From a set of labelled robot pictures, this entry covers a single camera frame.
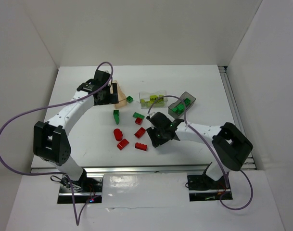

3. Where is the small red brick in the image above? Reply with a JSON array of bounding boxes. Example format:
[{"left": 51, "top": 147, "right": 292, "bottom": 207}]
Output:
[{"left": 135, "top": 117, "right": 143, "bottom": 125}]

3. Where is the aluminium rail right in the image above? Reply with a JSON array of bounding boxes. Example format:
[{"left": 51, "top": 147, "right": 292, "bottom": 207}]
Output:
[{"left": 218, "top": 66, "right": 257, "bottom": 170}]

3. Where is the long lime brick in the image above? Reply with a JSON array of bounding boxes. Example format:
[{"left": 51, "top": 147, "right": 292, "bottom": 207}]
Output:
[{"left": 150, "top": 95, "right": 158, "bottom": 102}]

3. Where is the red long flat brick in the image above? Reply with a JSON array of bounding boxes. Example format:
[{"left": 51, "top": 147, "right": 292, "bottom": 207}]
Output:
[{"left": 135, "top": 142, "right": 148, "bottom": 151}]

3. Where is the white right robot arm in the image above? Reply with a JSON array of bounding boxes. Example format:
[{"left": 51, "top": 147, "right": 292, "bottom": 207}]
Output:
[{"left": 147, "top": 112, "right": 253, "bottom": 184}]

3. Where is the lime sloped brick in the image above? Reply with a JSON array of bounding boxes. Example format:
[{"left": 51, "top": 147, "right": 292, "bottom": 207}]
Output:
[{"left": 158, "top": 95, "right": 164, "bottom": 101}]

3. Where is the red rounded brick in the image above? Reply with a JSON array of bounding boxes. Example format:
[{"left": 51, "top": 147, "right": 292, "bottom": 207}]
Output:
[{"left": 113, "top": 128, "right": 123, "bottom": 141}]

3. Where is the long green sloped brick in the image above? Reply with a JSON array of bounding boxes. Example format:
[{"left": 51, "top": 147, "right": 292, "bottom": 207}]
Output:
[{"left": 113, "top": 109, "right": 120, "bottom": 125}]

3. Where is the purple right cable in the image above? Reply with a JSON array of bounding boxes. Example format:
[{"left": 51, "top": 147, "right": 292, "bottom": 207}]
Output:
[{"left": 147, "top": 95, "right": 254, "bottom": 211}]

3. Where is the aluminium rail front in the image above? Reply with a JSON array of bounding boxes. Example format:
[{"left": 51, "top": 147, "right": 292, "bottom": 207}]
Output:
[{"left": 30, "top": 164, "right": 257, "bottom": 175}]

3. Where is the small green brick near orange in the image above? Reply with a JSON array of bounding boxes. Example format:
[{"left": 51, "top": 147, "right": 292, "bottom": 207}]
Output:
[{"left": 127, "top": 96, "right": 133, "bottom": 103}]

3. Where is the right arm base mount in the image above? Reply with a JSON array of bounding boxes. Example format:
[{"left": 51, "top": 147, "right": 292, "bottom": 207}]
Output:
[{"left": 185, "top": 172, "right": 233, "bottom": 202}]

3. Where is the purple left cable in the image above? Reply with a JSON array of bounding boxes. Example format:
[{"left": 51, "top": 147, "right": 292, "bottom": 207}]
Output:
[{"left": 0, "top": 62, "right": 114, "bottom": 225}]

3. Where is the purple cable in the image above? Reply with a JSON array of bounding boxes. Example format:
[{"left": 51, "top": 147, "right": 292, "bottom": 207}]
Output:
[
  {"left": 0, "top": 62, "right": 114, "bottom": 225},
  {"left": 147, "top": 95, "right": 254, "bottom": 211}
]

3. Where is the smoky grey container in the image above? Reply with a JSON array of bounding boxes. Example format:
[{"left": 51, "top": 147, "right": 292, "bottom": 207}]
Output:
[{"left": 168, "top": 91, "right": 196, "bottom": 119}]

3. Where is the clear plastic container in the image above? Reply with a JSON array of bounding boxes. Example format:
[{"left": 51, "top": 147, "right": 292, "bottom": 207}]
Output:
[{"left": 139, "top": 90, "right": 168, "bottom": 109}]

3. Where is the red sloped brick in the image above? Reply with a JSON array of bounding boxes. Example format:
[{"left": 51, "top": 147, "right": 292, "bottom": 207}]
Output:
[{"left": 117, "top": 139, "right": 129, "bottom": 150}]

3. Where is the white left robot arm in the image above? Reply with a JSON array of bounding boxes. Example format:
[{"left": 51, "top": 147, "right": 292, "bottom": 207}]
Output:
[{"left": 33, "top": 70, "right": 118, "bottom": 181}]

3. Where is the red square brick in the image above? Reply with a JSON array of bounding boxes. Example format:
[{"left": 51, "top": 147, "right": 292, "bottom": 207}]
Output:
[{"left": 134, "top": 127, "right": 146, "bottom": 139}]

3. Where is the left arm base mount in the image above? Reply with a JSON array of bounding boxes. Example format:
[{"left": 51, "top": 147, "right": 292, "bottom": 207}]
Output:
[{"left": 50, "top": 175, "right": 103, "bottom": 204}]

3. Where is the aluminium rail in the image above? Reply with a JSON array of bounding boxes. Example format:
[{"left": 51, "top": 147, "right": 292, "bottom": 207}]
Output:
[
  {"left": 30, "top": 164, "right": 257, "bottom": 175},
  {"left": 218, "top": 66, "right": 257, "bottom": 170}
]

